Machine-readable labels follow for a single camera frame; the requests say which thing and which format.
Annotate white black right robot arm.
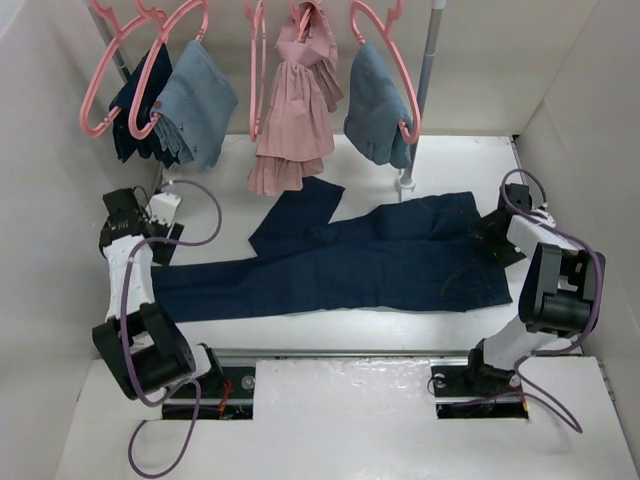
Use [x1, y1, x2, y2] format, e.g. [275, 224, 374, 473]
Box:
[462, 183, 606, 394]

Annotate dark blue denim trousers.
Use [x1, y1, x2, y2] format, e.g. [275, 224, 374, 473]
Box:
[152, 177, 511, 322]

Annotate grey left rack pole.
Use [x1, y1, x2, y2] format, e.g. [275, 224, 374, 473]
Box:
[87, 0, 131, 82]

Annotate hanging pink dress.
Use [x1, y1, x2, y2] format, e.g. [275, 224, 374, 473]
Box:
[248, 1, 343, 196]

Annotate grey rack pole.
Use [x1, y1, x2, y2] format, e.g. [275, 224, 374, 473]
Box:
[407, 0, 447, 173]
[87, 0, 131, 82]

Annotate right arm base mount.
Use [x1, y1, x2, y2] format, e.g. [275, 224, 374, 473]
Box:
[427, 358, 529, 420]

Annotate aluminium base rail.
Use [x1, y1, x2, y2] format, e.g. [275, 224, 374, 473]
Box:
[217, 351, 468, 366]

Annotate hanging light blue trousers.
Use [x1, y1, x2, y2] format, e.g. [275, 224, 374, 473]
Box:
[151, 40, 238, 169]

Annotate pink hanger holding dress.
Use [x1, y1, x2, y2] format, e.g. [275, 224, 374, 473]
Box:
[289, 0, 318, 42]

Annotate white right rack foot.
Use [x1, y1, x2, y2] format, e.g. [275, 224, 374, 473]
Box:
[395, 169, 416, 202]

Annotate white rack foot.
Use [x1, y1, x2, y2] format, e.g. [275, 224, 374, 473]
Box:
[395, 169, 416, 202]
[153, 164, 183, 194]

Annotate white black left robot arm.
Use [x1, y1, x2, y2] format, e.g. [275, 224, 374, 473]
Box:
[92, 180, 224, 407]

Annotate hanging dark navy trousers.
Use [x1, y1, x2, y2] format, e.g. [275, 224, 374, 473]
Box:
[109, 45, 176, 168]

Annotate hanging blue grey trousers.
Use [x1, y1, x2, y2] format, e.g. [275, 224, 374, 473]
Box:
[343, 42, 412, 169]

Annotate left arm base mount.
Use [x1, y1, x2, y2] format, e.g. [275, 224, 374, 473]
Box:
[161, 343, 256, 420]

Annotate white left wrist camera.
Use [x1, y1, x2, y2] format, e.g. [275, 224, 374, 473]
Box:
[146, 192, 182, 227]

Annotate white left rack foot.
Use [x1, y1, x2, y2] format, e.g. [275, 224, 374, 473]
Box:
[153, 164, 183, 194]

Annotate grey right rack pole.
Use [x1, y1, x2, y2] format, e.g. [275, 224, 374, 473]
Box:
[407, 0, 447, 173]

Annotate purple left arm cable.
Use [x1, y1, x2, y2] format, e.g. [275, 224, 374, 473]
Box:
[116, 178, 224, 478]

